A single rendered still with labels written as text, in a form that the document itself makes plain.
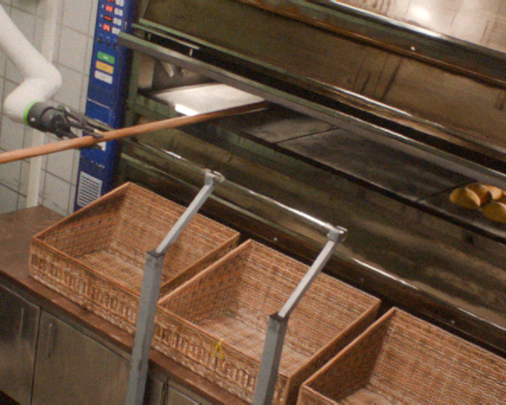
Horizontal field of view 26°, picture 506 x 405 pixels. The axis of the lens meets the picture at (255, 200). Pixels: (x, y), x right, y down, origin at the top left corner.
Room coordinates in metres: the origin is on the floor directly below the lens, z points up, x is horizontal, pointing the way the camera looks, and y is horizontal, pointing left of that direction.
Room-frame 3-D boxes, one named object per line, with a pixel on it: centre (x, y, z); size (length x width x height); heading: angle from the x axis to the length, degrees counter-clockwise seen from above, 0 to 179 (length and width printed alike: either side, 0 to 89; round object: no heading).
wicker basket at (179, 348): (3.14, -0.10, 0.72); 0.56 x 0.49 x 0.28; 55
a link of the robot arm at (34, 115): (3.38, 0.73, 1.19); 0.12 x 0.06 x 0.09; 146
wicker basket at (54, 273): (3.48, 0.39, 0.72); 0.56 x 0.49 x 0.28; 56
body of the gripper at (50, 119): (3.33, 0.67, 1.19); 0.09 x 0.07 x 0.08; 56
